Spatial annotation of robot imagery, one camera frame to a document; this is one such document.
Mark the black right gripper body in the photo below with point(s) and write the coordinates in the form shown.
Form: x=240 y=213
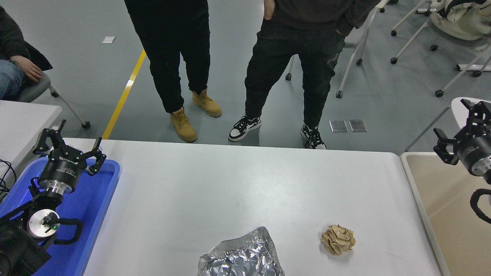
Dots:
x=475 y=149

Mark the silver foil tray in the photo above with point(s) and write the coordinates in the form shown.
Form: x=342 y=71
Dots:
x=241 y=257

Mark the metal floor socket plate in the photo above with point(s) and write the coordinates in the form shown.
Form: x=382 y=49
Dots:
x=338 y=126
x=358 y=125

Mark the seated person's hand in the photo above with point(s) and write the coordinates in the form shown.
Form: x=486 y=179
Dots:
x=28 y=68

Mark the seated person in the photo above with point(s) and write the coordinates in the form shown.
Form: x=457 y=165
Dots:
x=11 y=38

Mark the large pale plastic bin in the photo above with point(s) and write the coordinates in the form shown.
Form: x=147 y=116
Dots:
x=441 y=230

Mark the cream jacket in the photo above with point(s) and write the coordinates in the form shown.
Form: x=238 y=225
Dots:
x=464 y=21

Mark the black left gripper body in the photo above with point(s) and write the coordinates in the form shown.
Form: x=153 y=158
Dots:
x=61 y=168

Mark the white frame rolling chair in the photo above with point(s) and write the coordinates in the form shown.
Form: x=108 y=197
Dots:
x=460 y=42
x=408 y=17

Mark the white rectangular side table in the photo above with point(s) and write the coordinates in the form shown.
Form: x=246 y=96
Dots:
x=23 y=122

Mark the blue plastic tray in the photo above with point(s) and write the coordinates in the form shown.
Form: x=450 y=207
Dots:
x=96 y=199

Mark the person's right hand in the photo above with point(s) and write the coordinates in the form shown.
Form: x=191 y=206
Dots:
x=269 y=9

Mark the tan paper ball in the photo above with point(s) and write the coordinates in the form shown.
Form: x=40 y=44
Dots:
x=337 y=240

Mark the grey seat white frame chair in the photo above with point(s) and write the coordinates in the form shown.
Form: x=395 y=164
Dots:
x=358 y=46

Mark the white round table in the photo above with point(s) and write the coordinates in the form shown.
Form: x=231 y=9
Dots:
x=458 y=113

